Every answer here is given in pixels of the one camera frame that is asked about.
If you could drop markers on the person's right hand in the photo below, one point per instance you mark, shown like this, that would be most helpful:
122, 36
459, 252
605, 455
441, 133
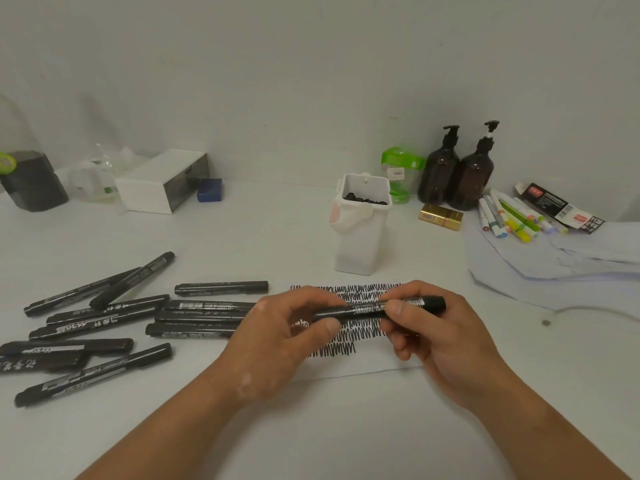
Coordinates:
455, 349

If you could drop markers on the person's left hand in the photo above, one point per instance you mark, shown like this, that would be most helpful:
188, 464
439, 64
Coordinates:
270, 349

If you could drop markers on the white paper with black scribbles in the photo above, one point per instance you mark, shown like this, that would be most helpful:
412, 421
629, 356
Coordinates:
360, 367

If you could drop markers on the pile of black markers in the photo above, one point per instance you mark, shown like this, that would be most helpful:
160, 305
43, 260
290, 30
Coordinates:
115, 324

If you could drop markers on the person's left forearm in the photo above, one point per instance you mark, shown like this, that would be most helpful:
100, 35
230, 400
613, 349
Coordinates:
165, 434

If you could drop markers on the pile of loose white sheets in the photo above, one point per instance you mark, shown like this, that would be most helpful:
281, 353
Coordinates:
550, 267

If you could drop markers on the small gold box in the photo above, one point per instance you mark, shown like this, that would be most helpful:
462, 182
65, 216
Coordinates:
440, 217

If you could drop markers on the bunch of pastel highlighter pens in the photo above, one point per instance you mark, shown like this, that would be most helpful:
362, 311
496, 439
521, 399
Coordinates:
512, 222

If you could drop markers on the brown pump bottle white neck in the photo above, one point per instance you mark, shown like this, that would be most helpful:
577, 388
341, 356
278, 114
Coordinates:
470, 182

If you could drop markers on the small blue box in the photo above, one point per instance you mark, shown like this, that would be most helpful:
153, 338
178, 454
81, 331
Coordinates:
209, 190

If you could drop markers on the black and red cardboard box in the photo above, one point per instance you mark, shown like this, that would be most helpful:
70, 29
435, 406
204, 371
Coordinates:
555, 203

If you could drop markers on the clear jar with green lid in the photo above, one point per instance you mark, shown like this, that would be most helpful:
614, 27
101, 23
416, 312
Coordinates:
400, 155

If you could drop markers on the white box with grey front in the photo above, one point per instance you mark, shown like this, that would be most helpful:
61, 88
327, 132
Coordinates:
142, 192

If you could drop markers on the clear bottle with dark liquid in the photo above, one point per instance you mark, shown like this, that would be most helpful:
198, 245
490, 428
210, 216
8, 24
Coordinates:
35, 184

